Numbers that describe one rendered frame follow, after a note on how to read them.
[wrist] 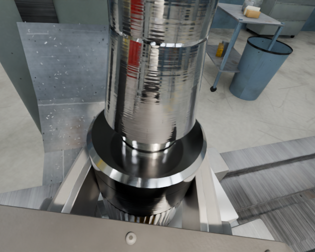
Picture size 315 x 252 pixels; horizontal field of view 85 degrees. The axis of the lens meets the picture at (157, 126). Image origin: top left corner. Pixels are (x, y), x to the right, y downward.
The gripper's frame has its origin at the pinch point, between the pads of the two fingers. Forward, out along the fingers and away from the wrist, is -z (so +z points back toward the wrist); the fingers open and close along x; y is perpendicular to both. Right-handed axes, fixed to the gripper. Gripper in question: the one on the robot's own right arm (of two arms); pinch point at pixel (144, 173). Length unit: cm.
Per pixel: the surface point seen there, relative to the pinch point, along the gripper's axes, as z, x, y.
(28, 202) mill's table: -3.6, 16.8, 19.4
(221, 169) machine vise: -6.4, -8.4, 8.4
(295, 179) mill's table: -13.7, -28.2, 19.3
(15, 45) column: -28.5, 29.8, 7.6
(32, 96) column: -28.0, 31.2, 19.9
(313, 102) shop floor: -200, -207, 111
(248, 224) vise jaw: -1.0, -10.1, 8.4
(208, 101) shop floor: -170, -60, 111
